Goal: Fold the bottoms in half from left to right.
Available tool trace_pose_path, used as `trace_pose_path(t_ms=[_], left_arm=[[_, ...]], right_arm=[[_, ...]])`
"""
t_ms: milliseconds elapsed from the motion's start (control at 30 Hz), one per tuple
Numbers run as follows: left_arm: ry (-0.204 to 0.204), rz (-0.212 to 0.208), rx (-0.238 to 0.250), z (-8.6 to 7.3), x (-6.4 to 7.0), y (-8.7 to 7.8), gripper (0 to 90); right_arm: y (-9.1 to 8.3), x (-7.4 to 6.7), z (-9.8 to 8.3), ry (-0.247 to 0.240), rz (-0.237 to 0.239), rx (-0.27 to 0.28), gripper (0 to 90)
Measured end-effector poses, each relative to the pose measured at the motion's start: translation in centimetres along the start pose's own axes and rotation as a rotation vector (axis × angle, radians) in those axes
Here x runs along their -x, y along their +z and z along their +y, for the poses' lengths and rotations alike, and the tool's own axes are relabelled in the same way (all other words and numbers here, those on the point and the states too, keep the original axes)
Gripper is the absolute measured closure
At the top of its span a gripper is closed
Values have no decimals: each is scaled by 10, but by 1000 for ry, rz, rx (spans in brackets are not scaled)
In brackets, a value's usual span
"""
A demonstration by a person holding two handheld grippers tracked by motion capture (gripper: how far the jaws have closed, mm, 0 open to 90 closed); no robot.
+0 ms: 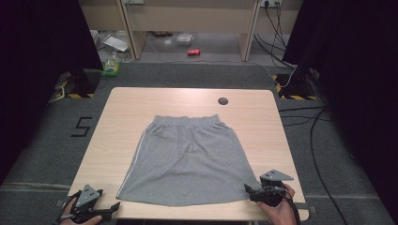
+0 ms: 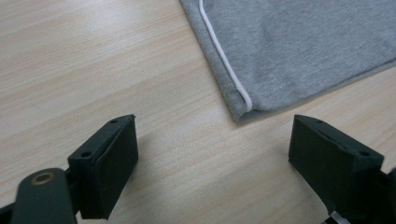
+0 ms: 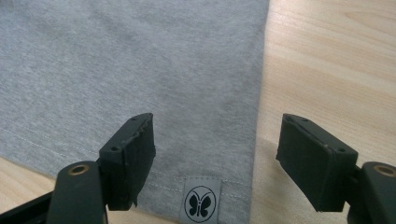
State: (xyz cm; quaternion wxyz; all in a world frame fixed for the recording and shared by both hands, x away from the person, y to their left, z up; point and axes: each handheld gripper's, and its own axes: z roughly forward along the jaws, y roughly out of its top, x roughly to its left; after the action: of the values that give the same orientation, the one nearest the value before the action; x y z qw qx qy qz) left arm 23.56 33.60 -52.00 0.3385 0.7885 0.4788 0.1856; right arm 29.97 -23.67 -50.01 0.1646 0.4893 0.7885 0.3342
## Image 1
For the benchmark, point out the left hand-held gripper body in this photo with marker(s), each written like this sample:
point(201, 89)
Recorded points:
point(84, 198)

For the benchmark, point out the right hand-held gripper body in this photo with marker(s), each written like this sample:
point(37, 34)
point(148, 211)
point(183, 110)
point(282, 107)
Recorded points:
point(271, 192)

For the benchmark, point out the person's left hand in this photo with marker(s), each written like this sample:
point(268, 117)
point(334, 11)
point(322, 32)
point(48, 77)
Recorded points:
point(90, 221)

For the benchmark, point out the person's right hand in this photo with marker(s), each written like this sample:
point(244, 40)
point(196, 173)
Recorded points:
point(281, 214)

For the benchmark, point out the grey tape strip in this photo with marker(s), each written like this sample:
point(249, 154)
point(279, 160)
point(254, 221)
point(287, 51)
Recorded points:
point(59, 203)
point(305, 207)

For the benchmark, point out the black tape floor number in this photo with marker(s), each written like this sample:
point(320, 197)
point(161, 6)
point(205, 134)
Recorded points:
point(82, 127)

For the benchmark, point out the grey round table grommet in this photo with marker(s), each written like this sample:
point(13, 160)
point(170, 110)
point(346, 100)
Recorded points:
point(222, 101)

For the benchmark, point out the black stand base striped tape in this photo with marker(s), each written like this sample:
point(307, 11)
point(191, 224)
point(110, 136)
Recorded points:
point(295, 89)
point(79, 84)

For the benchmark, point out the green plastic packet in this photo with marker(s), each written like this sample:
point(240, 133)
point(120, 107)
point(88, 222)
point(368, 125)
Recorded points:
point(111, 67)

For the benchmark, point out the black curtain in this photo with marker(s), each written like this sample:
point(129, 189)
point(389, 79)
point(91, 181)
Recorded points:
point(37, 62)
point(353, 78)

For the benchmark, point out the red drink can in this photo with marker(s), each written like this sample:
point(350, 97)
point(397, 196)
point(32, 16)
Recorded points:
point(193, 52)

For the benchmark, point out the white device on floor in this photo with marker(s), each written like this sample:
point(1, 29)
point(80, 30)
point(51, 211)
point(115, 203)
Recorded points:
point(116, 43)

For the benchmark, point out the clear plastic bag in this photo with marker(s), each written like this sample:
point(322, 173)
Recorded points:
point(184, 38)

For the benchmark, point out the white wall socket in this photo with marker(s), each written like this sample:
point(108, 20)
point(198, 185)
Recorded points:
point(270, 2)

